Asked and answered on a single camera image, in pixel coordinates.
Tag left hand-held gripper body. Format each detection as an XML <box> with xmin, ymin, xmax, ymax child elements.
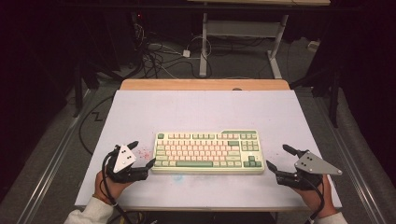
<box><xmin>106</xmin><ymin>144</ymin><xmax>149</xmax><ymax>184</ymax></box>

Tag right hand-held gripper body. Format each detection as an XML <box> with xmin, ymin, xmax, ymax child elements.
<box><xmin>275</xmin><ymin>149</ymin><xmax>344</xmax><ymax>191</ymax></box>

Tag cream and green keyboard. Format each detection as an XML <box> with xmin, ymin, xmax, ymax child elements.
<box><xmin>150</xmin><ymin>129</ymin><xmax>266</xmax><ymax>175</ymax></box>

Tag person's left hand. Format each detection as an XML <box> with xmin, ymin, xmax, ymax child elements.
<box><xmin>92</xmin><ymin>169</ymin><xmax>133</xmax><ymax>205</ymax></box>

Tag person's right hand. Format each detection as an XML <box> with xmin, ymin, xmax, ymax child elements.
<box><xmin>293</xmin><ymin>174</ymin><xmax>339</xmax><ymax>219</ymax></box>

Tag white board table cover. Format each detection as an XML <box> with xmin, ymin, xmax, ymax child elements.
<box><xmin>74</xmin><ymin>89</ymin><xmax>343</xmax><ymax>209</ymax></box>

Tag black metal stand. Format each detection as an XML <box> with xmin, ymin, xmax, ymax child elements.
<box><xmin>72</xmin><ymin>60</ymin><xmax>84</xmax><ymax>119</ymax></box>

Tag white floor box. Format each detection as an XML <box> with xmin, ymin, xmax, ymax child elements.
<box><xmin>306</xmin><ymin>40</ymin><xmax>321</xmax><ymax>53</ymax></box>

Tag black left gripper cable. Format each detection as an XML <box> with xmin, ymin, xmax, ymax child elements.
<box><xmin>101</xmin><ymin>148</ymin><xmax>135</xmax><ymax>224</ymax></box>

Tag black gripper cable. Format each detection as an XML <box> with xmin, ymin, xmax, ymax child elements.
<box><xmin>101</xmin><ymin>148</ymin><xmax>135</xmax><ymax>224</ymax></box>
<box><xmin>306</xmin><ymin>176</ymin><xmax>327</xmax><ymax>224</ymax></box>

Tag metal floor rail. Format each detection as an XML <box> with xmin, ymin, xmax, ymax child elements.
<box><xmin>314</xmin><ymin>96</ymin><xmax>389</xmax><ymax>224</ymax></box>
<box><xmin>17</xmin><ymin>88</ymin><xmax>94</xmax><ymax>224</ymax></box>

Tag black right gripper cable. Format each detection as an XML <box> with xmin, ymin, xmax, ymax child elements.
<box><xmin>306</xmin><ymin>176</ymin><xmax>327</xmax><ymax>224</ymax></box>

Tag black floor cable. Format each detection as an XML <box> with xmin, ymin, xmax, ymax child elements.
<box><xmin>78</xmin><ymin>94</ymin><xmax>116</xmax><ymax>157</ymax></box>

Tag tangle of floor cables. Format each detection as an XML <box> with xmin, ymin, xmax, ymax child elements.
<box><xmin>130</xmin><ymin>12</ymin><xmax>216</xmax><ymax>80</ymax></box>

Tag white metal desk frame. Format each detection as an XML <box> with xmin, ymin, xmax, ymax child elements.
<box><xmin>198</xmin><ymin>12</ymin><xmax>290</xmax><ymax>79</ymax></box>

